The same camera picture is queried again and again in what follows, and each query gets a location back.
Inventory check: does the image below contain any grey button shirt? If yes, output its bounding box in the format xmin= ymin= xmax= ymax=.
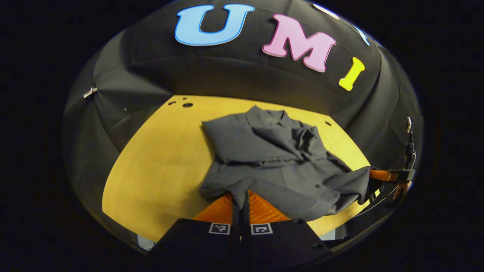
xmin=198 ymin=105 xmax=380 ymax=221

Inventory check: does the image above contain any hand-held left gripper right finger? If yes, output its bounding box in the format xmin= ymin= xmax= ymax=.
xmin=242 ymin=190 xmax=333 ymax=265

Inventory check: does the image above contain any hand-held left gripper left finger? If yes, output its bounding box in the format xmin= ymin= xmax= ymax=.
xmin=149 ymin=192 xmax=242 ymax=265

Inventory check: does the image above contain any black backdrop cloth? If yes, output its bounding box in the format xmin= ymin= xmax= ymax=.
xmin=62 ymin=0 xmax=424 ymax=242

